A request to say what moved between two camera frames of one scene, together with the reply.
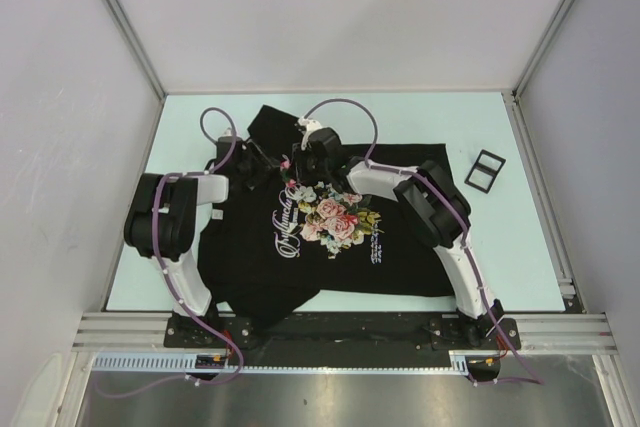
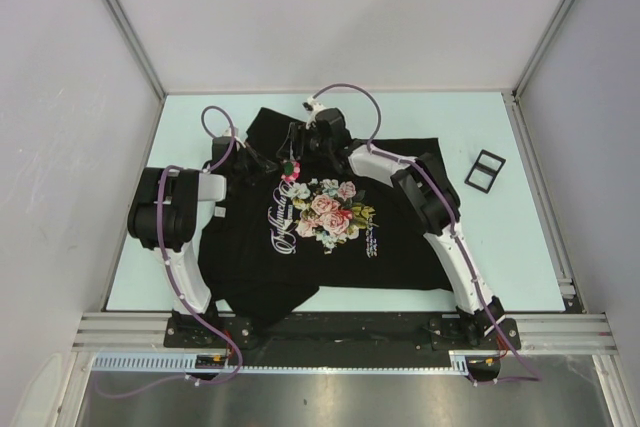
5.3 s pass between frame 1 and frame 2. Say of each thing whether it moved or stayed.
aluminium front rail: stayed
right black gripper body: moved
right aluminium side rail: stayed
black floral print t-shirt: stayed
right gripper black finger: moved
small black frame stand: stayed
